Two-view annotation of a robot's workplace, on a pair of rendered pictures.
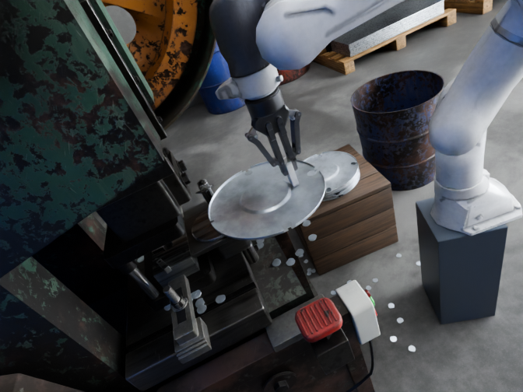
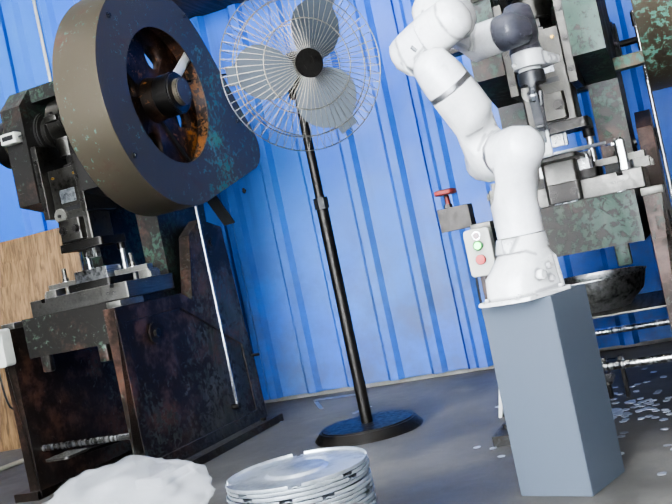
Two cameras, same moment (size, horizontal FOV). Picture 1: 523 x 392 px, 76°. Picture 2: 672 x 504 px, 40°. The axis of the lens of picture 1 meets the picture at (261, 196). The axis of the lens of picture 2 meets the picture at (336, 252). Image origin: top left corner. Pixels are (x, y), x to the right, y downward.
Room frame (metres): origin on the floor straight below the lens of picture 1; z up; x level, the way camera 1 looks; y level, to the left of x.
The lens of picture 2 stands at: (1.17, -2.63, 0.63)
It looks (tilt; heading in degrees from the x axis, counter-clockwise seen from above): 0 degrees down; 115
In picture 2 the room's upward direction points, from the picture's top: 12 degrees counter-clockwise
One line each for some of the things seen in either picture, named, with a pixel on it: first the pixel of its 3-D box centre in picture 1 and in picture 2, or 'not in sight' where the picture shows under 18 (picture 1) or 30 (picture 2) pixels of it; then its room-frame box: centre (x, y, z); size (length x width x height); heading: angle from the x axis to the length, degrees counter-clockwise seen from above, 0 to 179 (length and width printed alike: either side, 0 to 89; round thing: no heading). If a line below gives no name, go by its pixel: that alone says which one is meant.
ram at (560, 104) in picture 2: (121, 148); (544, 76); (0.63, 0.21, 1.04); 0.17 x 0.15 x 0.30; 94
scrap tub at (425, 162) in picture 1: (399, 132); not in sight; (1.43, -0.79, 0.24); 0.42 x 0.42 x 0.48
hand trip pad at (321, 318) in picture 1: (321, 328); (447, 202); (0.32, 0.00, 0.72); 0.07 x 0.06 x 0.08; 94
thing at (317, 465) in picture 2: not in sight; (296, 469); (0.23, -1.03, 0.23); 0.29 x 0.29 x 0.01
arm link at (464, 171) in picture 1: (461, 129); (517, 180); (0.67, -0.54, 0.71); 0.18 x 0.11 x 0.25; 135
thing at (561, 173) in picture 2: (243, 231); (561, 179); (0.64, 0.08, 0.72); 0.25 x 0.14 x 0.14; 94
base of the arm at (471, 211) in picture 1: (473, 191); (518, 267); (0.63, -0.55, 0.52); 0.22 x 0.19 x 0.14; 75
